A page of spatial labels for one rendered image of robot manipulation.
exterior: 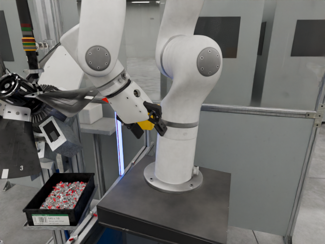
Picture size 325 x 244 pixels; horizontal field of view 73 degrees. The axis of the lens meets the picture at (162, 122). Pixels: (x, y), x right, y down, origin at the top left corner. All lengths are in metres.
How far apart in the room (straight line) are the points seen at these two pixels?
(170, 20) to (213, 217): 0.51
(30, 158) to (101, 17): 0.67
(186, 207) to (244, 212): 1.28
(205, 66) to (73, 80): 0.89
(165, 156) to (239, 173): 1.08
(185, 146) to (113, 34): 0.35
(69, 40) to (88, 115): 1.06
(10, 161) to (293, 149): 1.50
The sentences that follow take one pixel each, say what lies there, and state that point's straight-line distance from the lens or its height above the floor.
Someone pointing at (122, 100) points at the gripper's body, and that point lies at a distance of 0.55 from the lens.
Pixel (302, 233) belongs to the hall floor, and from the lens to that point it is 2.19.
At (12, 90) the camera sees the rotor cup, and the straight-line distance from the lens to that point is 1.04.
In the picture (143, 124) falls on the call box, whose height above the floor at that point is 1.01.
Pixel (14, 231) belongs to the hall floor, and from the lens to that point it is 2.24.
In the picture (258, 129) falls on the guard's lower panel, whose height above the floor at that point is 0.86.
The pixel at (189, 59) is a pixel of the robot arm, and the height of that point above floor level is 1.34.
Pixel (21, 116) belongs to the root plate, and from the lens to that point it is 1.06.
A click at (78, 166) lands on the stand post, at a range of 1.53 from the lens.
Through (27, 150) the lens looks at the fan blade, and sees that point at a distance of 1.00.
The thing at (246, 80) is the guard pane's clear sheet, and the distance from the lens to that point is 1.47.
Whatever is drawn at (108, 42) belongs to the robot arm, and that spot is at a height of 1.38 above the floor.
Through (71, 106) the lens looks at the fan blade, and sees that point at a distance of 0.85.
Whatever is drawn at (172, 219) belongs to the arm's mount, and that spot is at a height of 0.98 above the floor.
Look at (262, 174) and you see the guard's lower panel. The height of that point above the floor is 0.54.
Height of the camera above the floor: 1.38
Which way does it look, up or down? 20 degrees down
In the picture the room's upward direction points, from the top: straight up
